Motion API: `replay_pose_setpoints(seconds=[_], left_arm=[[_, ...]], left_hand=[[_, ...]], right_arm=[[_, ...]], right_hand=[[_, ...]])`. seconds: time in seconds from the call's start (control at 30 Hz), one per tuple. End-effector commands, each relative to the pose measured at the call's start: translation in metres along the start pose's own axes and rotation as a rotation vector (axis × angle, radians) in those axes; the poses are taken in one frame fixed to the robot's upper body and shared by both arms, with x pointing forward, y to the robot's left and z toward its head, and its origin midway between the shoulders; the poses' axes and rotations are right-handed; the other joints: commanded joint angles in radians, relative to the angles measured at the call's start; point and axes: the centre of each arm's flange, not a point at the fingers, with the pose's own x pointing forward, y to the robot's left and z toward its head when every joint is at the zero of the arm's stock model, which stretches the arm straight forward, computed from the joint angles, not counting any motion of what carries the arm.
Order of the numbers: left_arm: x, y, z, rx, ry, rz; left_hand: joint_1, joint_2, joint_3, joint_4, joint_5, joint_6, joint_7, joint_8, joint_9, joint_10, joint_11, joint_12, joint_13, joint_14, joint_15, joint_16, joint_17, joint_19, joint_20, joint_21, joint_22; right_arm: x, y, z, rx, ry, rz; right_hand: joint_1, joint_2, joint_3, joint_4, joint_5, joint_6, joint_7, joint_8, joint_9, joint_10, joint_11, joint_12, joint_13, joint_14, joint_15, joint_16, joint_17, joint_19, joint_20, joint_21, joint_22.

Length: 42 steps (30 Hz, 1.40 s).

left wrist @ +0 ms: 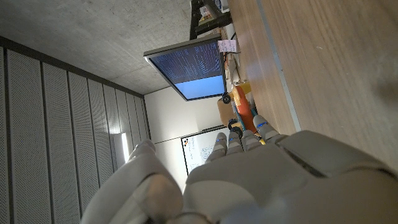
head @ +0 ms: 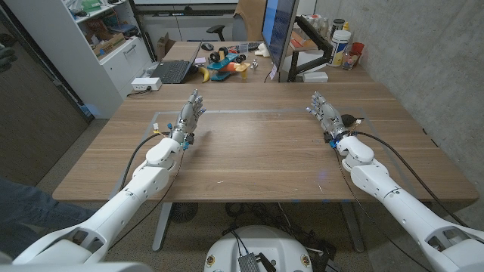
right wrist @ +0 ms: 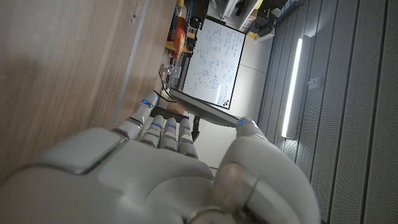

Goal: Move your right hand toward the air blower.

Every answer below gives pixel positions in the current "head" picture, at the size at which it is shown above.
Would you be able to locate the yellow banana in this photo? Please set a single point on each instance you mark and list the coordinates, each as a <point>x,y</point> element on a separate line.
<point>205,75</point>

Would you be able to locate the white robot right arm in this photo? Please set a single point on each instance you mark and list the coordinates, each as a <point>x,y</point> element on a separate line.
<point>397,204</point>

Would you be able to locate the small white box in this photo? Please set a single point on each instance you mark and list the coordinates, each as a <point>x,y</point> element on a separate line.
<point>315,77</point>

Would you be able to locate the black laptop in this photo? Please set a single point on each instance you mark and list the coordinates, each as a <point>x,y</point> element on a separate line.
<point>172,71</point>

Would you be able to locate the white plastic canister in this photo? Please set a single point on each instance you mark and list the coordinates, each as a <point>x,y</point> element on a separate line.
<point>339,47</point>

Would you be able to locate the teal and orange toy vehicle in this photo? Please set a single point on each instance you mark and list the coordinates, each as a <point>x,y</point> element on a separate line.
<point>227,62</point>

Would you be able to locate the white shelf cabinet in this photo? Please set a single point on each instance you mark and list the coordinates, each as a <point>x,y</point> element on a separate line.
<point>72,56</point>

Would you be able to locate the black computer monitor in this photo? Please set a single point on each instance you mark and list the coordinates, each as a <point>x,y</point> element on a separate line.
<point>278,26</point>

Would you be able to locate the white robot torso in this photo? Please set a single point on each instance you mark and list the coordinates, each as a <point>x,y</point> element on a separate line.
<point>264,243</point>

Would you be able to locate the person leg in jeans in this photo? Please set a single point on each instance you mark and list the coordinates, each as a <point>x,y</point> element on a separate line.
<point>30,208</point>

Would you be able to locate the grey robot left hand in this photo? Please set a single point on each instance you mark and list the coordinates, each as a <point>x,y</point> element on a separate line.
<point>185,121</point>

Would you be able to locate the cardboard box with print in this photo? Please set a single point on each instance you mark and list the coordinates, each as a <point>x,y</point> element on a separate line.
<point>109,44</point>

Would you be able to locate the black rubber air blower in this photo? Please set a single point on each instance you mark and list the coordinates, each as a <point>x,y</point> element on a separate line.
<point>348,119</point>

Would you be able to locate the red cup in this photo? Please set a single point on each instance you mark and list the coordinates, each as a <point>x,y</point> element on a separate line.
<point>357,48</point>

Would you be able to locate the plain open cardboard box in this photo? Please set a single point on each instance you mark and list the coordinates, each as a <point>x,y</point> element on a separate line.
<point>164,47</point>

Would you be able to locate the small silver metal object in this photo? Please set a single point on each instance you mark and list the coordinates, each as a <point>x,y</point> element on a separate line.
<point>254,64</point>

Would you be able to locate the grey electronics box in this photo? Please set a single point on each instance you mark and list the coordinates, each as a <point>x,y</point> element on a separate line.
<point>248,263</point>

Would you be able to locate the clear glass jar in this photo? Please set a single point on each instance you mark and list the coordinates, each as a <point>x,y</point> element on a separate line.
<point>349,62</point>

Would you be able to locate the round black fan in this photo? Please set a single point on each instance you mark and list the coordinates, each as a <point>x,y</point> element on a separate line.
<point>183,211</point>

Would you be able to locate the black computer mouse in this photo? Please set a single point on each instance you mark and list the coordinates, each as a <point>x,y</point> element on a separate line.
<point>207,46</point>

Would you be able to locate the white power strip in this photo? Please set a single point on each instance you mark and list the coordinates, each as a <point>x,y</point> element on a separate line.
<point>145,83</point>

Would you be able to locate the grey table leg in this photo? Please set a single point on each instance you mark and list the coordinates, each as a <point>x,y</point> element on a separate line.
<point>353,226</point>
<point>162,226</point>

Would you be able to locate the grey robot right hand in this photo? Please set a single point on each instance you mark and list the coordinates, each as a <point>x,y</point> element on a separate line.
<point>331,119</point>

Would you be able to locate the black capped bottle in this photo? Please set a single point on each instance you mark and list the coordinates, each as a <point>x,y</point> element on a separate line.
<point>337,25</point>

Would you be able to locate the black keyboard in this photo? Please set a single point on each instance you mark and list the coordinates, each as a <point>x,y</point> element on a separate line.
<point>252,46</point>

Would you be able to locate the yellow capped bottle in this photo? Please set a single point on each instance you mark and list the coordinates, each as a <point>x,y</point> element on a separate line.
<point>346,26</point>

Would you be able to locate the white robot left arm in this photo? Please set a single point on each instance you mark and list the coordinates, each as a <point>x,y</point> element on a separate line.
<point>125,196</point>

